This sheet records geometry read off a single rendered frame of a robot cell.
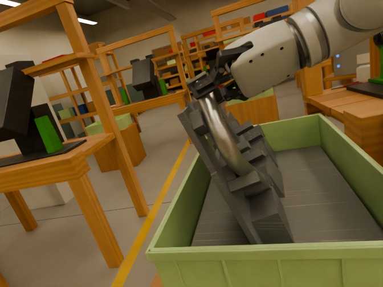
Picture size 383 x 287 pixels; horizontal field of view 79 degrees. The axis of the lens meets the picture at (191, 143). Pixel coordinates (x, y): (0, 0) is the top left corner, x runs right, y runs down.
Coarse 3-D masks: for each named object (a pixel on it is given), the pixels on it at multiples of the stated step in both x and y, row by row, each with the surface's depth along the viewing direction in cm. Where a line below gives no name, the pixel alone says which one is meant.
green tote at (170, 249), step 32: (288, 128) 85; (320, 128) 81; (352, 160) 55; (192, 192) 62; (160, 224) 45; (192, 224) 58; (160, 256) 38; (192, 256) 36; (224, 256) 35; (256, 256) 33; (288, 256) 32; (320, 256) 31; (352, 256) 30
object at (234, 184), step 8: (224, 168) 44; (232, 176) 43; (240, 176) 52; (248, 176) 41; (256, 176) 41; (232, 184) 42; (240, 184) 41; (248, 184) 41; (256, 184) 42; (264, 184) 49; (248, 192) 50; (256, 192) 50
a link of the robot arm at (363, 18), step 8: (344, 0) 28; (352, 0) 26; (360, 0) 25; (368, 0) 25; (376, 0) 24; (344, 8) 29; (352, 8) 27; (360, 8) 26; (368, 8) 25; (376, 8) 25; (344, 16) 29; (352, 16) 28; (360, 16) 27; (368, 16) 26; (376, 16) 26; (352, 24) 30; (360, 24) 29; (368, 24) 28; (376, 24) 28
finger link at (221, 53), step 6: (234, 48) 35; (240, 48) 35; (246, 48) 35; (222, 54) 34; (228, 54) 34; (234, 54) 34; (240, 54) 35; (216, 60) 36; (222, 60) 35; (228, 60) 35; (216, 66) 37
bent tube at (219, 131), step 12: (204, 72) 40; (204, 96) 40; (204, 108) 39; (216, 108) 38; (216, 120) 37; (216, 132) 37; (228, 132) 37; (216, 144) 38; (228, 144) 37; (228, 156) 38; (240, 156) 38; (240, 168) 39; (252, 168) 44
